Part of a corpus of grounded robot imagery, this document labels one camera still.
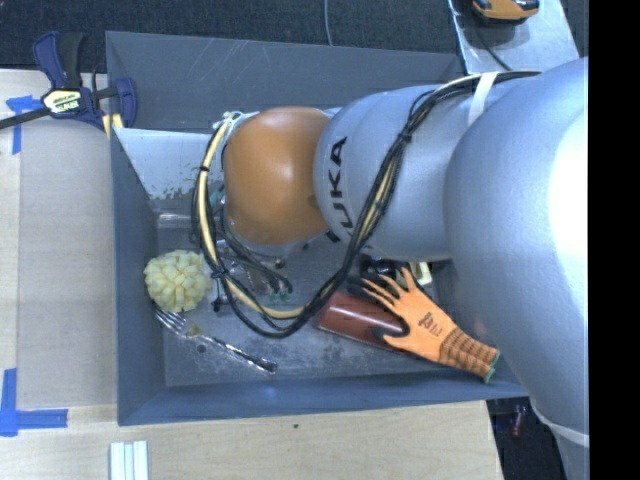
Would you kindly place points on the silver metal fork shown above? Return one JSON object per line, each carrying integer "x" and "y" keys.
{"x": 220, "y": 344}

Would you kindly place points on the yellow knobbly ball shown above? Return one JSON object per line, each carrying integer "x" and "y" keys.
{"x": 176, "y": 280}

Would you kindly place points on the red-brown flat block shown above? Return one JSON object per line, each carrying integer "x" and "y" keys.
{"x": 350, "y": 318}

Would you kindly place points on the pale yellow object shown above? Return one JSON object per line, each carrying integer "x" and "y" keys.
{"x": 424, "y": 273}

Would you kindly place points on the orange and black work glove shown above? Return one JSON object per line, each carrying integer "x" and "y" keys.
{"x": 430, "y": 330}

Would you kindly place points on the pale wood flat board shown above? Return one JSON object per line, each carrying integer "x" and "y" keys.
{"x": 65, "y": 268}

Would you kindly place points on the grey metal bin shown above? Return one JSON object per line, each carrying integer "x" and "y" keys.
{"x": 300, "y": 68}

